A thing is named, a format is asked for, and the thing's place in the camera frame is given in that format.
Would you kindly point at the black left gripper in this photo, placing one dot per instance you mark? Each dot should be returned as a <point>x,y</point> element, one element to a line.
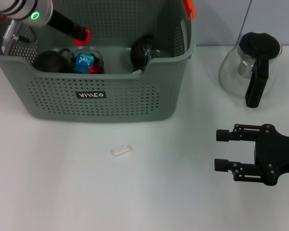
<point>62,22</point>

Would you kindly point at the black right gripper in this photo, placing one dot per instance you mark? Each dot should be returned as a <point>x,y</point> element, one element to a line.
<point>277,154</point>

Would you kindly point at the red sloped toy brick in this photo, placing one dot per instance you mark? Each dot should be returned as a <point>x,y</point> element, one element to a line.
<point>78,42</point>

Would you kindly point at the glass teacup with black holder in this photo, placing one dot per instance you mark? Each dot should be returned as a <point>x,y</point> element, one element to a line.
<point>72,56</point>

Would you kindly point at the blue toy brick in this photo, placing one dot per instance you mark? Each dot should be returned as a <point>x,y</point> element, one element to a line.
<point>81,65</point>

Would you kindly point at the orange-red small toy brick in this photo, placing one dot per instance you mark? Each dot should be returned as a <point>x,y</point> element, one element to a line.
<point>95,69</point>

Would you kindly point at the black round object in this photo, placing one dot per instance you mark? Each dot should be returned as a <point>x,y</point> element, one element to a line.
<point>142,51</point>

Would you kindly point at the silver left gripper elbow plug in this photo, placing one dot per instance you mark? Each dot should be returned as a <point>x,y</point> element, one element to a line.
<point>9,30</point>

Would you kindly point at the grey perforated plastic storage basket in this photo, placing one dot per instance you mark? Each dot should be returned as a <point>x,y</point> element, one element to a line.
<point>110,106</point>

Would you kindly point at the dark clay teapot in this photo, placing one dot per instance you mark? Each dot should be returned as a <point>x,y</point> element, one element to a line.
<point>48,63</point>

